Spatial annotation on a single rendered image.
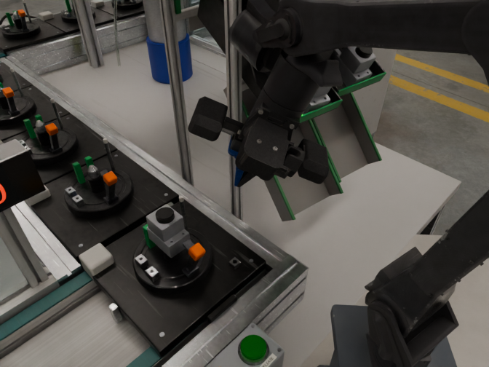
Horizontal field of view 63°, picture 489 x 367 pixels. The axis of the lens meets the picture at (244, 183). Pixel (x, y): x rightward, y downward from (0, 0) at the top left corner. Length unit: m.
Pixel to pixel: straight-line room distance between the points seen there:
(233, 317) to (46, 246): 0.40
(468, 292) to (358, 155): 0.36
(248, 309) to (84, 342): 0.28
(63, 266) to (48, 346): 0.14
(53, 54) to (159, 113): 0.58
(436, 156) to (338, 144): 1.98
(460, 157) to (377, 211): 1.93
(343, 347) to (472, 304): 0.43
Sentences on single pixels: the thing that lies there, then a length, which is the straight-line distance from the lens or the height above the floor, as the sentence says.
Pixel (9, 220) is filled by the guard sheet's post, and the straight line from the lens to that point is 0.70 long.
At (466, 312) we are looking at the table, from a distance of 0.92.
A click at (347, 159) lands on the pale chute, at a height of 1.01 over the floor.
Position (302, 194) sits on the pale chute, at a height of 1.01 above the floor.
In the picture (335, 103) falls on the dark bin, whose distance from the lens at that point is 0.72.
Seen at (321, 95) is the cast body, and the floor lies 1.23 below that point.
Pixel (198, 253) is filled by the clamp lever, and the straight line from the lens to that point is 0.63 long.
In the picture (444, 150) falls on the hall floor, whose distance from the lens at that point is 2.94.
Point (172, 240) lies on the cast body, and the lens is 0.67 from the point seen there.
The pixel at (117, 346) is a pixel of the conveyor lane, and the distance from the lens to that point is 0.74.
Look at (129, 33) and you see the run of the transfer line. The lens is 1.93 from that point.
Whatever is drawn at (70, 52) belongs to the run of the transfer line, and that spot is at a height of 0.91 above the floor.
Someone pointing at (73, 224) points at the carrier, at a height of 0.97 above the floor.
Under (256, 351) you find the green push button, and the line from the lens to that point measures 0.65.
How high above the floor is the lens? 1.55
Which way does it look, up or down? 41 degrees down
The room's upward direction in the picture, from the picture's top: straight up
